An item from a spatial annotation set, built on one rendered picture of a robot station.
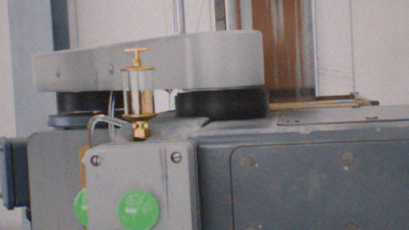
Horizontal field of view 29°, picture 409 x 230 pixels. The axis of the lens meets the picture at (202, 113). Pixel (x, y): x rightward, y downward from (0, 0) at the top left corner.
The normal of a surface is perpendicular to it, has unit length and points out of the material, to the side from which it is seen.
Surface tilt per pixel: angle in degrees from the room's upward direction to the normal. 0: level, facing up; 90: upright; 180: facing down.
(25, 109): 90
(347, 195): 90
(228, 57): 90
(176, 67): 90
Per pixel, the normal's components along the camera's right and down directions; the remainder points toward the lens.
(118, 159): -0.12, 0.06
